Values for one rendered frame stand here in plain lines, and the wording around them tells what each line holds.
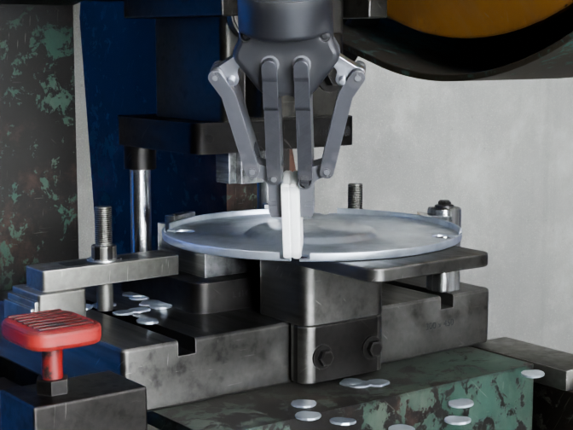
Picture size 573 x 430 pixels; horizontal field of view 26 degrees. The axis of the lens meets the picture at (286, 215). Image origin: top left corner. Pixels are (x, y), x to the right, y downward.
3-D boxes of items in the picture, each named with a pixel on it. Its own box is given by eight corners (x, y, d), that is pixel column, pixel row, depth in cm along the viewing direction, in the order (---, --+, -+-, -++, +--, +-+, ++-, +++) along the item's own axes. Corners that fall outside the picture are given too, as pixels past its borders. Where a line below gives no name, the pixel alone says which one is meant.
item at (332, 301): (489, 393, 113) (494, 246, 111) (373, 421, 105) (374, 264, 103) (319, 340, 133) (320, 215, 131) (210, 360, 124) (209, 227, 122)
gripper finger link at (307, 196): (299, 155, 104) (335, 155, 104) (301, 209, 106) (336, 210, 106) (298, 163, 103) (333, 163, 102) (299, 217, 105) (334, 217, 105)
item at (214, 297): (356, 290, 132) (356, 262, 131) (198, 315, 120) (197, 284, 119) (268, 268, 144) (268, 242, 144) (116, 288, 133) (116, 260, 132)
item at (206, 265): (323, 262, 132) (323, 218, 131) (205, 277, 123) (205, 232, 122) (273, 250, 139) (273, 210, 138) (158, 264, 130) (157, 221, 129)
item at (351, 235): (193, 212, 137) (193, 206, 136) (460, 217, 133) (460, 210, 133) (130, 258, 108) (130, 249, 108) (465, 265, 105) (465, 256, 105)
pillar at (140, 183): (155, 263, 131) (153, 130, 129) (137, 264, 130) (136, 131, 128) (145, 259, 133) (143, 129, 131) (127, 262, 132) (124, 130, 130)
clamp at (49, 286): (186, 305, 124) (184, 203, 123) (31, 328, 114) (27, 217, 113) (155, 295, 129) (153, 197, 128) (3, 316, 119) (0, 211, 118)
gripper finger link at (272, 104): (279, 61, 98) (261, 61, 98) (280, 189, 103) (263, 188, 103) (283, 44, 101) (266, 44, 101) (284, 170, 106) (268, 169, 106)
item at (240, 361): (489, 342, 134) (491, 287, 133) (124, 417, 107) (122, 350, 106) (317, 296, 158) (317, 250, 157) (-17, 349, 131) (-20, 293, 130)
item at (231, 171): (271, 181, 129) (271, 146, 129) (233, 184, 127) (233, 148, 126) (253, 178, 132) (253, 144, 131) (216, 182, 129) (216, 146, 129)
